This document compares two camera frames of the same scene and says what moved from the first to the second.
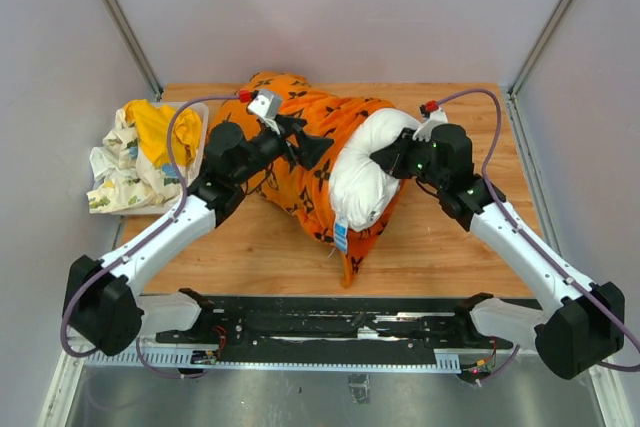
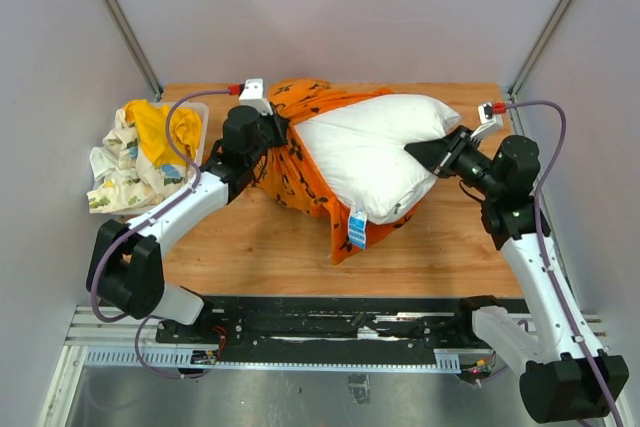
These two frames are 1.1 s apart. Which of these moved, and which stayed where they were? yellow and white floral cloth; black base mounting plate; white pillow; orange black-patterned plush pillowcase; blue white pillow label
Moved: orange black-patterned plush pillowcase; white pillow; blue white pillow label
Stayed: yellow and white floral cloth; black base mounting plate
